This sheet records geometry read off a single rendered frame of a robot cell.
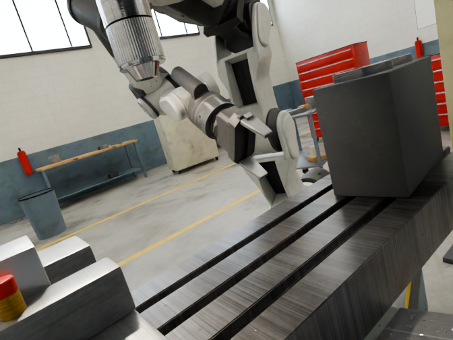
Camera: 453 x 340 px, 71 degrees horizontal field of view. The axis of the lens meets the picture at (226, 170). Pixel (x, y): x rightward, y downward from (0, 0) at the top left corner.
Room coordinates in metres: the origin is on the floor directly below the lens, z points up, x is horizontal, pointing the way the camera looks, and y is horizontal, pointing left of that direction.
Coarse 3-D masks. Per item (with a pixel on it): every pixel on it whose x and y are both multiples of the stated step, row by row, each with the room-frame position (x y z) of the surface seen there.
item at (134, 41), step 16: (112, 0) 0.31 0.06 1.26; (128, 0) 0.31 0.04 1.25; (144, 0) 0.32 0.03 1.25; (112, 16) 0.31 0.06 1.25; (128, 16) 0.31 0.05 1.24; (144, 16) 0.32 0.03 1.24; (112, 32) 0.31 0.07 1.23; (128, 32) 0.31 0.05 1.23; (144, 32) 0.31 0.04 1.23; (112, 48) 0.32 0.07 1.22; (128, 48) 0.31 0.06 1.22; (144, 48) 0.31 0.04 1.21; (160, 48) 0.33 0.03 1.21; (128, 64) 0.31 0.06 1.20; (160, 64) 0.35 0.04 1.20
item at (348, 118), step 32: (384, 64) 0.47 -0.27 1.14; (416, 64) 0.52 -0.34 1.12; (320, 96) 0.51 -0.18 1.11; (352, 96) 0.47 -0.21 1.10; (384, 96) 0.44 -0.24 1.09; (416, 96) 0.50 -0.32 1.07; (320, 128) 0.52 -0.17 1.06; (352, 128) 0.48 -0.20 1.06; (384, 128) 0.45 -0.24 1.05; (416, 128) 0.48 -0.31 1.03; (352, 160) 0.49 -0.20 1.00; (384, 160) 0.45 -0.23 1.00; (416, 160) 0.47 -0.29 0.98; (352, 192) 0.50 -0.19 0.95; (384, 192) 0.46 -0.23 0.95
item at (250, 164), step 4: (244, 160) 0.65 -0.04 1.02; (248, 160) 0.65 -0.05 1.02; (252, 160) 0.65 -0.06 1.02; (240, 164) 0.65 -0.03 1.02; (244, 164) 0.64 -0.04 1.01; (248, 164) 0.64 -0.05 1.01; (252, 164) 0.64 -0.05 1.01; (256, 164) 0.64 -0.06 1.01; (244, 168) 0.64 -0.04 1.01; (248, 168) 0.63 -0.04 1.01; (252, 168) 0.63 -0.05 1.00; (256, 168) 0.63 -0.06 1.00; (260, 168) 0.63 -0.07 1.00; (252, 172) 0.62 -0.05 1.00; (256, 172) 0.62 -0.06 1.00; (260, 172) 0.62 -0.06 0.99; (264, 172) 0.62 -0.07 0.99; (256, 176) 0.62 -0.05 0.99; (260, 176) 0.61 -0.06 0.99; (264, 176) 0.62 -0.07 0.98
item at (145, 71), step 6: (138, 66) 0.32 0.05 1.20; (144, 66) 0.32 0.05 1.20; (150, 66) 0.32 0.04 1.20; (156, 66) 0.33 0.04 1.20; (132, 72) 0.32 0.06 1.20; (138, 72) 0.32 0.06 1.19; (144, 72) 0.32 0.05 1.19; (150, 72) 0.32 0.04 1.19; (156, 72) 0.33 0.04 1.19; (138, 78) 0.32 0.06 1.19; (144, 78) 0.33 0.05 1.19; (150, 78) 0.34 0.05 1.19
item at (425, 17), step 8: (416, 0) 8.05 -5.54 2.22; (424, 0) 7.91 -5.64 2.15; (432, 0) 7.78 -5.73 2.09; (416, 8) 8.07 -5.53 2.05; (424, 8) 7.93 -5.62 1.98; (432, 8) 7.79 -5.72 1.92; (416, 16) 8.09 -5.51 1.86; (424, 16) 7.95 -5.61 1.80; (432, 16) 7.81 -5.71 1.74; (424, 24) 7.97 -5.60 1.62; (432, 24) 7.83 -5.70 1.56
